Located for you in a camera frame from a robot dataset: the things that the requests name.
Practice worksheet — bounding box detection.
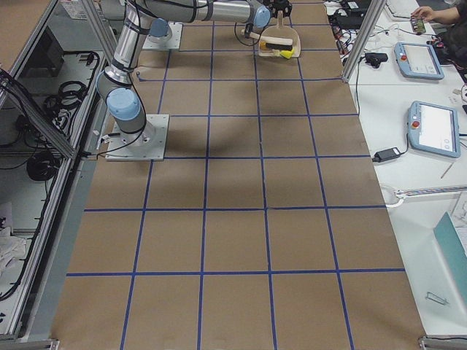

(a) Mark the beige hand brush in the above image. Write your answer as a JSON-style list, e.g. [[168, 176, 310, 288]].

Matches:
[[250, 32, 293, 50]]

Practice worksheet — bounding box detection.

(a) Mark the beige plastic dustpan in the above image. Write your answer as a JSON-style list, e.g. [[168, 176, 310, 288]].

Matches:
[[258, 11, 301, 59]]

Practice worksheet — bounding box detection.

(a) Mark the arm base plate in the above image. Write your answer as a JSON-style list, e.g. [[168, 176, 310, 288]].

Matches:
[[104, 114, 169, 161], [142, 19, 183, 51]]

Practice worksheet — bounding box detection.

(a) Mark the blue teach pendant near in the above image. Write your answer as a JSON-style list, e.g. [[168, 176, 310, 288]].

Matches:
[[407, 101, 460, 158]]

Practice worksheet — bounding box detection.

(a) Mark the blue teach pendant far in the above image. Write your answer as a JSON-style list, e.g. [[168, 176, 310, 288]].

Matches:
[[393, 42, 444, 80]]

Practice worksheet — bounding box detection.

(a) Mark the blue teach pendant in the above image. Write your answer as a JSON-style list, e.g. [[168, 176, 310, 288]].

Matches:
[[393, 42, 444, 80], [407, 101, 460, 158]]

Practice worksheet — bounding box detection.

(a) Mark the aluminium frame post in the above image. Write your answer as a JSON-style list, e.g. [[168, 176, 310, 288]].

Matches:
[[341, 0, 387, 83]]

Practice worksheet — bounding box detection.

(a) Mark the black webcam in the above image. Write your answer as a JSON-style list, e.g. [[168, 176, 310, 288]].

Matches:
[[364, 52, 388, 69]]

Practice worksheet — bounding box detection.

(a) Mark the person hand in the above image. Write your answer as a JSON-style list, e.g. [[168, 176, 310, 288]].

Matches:
[[411, 7, 437, 22]]

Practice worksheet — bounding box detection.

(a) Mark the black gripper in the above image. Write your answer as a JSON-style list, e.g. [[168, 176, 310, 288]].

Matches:
[[244, 23, 254, 39], [264, 0, 293, 18]]

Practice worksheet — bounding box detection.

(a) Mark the yellow sponge piece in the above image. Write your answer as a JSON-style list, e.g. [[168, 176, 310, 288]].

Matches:
[[279, 50, 294, 59]]

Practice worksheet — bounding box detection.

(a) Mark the black power brick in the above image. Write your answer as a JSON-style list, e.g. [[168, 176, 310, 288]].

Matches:
[[372, 147, 402, 163]]

